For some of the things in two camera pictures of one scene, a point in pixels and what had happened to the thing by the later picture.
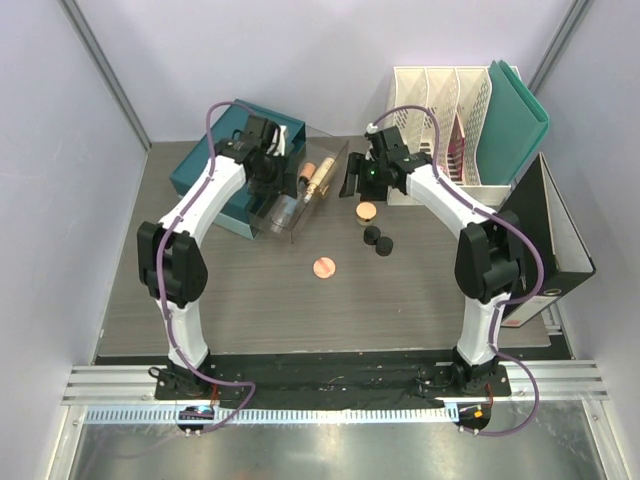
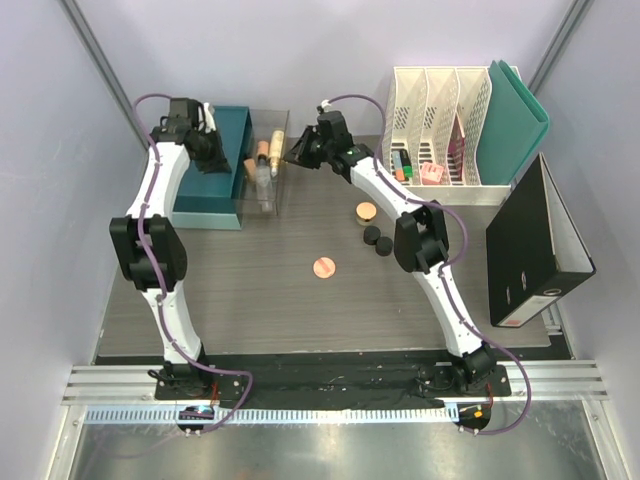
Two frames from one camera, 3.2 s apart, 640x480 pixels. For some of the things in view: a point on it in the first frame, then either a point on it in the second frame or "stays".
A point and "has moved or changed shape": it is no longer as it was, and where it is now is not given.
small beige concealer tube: (305, 176) has moved or changed shape
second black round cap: (384, 246) stays
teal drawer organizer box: (247, 216) has moved or changed shape
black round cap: (371, 234) stays
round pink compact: (324, 267) stays
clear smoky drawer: (324, 157) has moved or changed shape
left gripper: (283, 184) to (220, 163)
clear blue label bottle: (282, 210) has moved or changed shape
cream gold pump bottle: (321, 173) has moved or changed shape
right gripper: (357, 165) to (297, 154)
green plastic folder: (515, 121) stays
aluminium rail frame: (133, 383) stays
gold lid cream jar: (365, 212) stays
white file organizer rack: (447, 91) stays
